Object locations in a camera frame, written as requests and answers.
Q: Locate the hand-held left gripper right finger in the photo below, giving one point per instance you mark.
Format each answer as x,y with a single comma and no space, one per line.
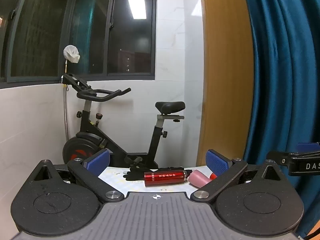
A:
217,162

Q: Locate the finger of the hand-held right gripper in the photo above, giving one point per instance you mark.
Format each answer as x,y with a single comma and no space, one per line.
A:
309,147
277,157

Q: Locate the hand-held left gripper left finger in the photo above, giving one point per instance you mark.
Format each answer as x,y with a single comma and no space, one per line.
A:
98,160

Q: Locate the pink cup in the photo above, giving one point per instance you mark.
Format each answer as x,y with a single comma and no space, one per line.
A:
198,178

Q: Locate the small red cup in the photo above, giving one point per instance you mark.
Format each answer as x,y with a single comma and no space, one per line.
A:
213,176

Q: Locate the black exercise bike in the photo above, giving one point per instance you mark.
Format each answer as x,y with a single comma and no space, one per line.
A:
100,140

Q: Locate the white patterned table cloth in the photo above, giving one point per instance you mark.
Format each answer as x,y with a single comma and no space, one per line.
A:
117,181

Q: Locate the black gloves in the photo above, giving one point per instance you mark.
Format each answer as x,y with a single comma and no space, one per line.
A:
142,173

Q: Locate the red metal bottle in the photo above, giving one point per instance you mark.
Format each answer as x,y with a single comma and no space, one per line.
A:
165,177

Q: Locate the blue curtain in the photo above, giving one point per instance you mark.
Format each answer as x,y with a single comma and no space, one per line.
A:
282,67

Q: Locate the wooden door panel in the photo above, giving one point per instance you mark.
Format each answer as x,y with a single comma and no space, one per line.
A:
225,67

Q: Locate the white cloth-covered shower head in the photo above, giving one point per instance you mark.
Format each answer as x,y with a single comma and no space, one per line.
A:
71,53

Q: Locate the dark framed window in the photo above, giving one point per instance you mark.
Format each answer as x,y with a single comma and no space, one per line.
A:
82,30

